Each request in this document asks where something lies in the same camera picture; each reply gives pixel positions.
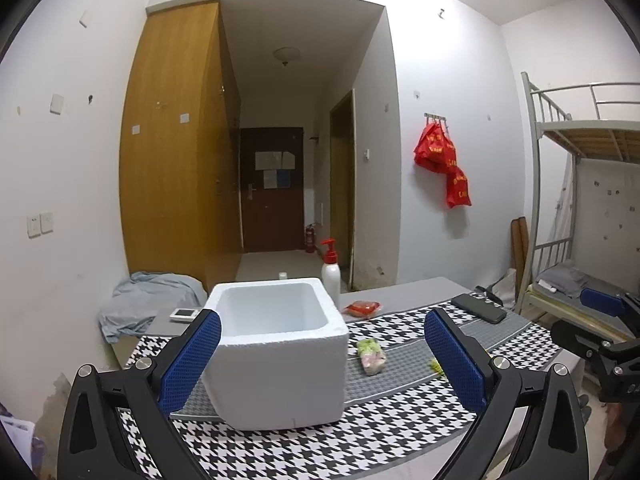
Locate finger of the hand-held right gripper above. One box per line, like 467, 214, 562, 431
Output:
550, 320, 618, 361
580, 287, 640, 323

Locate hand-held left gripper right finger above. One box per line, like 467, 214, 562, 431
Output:
423, 307, 592, 480

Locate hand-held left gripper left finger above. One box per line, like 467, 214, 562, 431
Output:
59, 309, 223, 480

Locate white foam box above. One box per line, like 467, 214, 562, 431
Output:
202, 277, 349, 432

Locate grey cloth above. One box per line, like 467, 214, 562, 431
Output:
542, 266, 593, 296

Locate black phone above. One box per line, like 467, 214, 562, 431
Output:
451, 293, 507, 324

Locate houndstooth table cloth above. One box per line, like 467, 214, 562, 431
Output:
115, 290, 581, 480

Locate light blue cloth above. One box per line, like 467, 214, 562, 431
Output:
97, 271, 207, 345

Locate green pink snack packet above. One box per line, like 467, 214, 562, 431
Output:
356, 338, 388, 377

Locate wooden boards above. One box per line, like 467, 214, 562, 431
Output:
511, 216, 530, 301

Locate red snack packet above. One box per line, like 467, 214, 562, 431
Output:
344, 300, 383, 317

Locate white red pump bottle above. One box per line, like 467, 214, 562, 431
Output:
320, 238, 342, 297

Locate metal bunk bed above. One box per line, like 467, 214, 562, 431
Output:
520, 71, 640, 343

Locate dark brown door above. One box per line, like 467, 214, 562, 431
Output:
239, 126, 306, 253

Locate red plastic bag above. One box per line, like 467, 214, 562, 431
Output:
445, 166, 472, 209
413, 122, 457, 174

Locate wooden wardrobe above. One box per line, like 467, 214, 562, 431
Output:
118, 0, 243, 288

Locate blue patterned cloth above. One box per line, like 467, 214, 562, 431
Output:
27, 435, 51, 476

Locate printed paper sheets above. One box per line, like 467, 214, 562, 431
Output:
0, 417, 36, 467

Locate brown side doorway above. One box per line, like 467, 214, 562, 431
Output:
329, 88, 357, 287

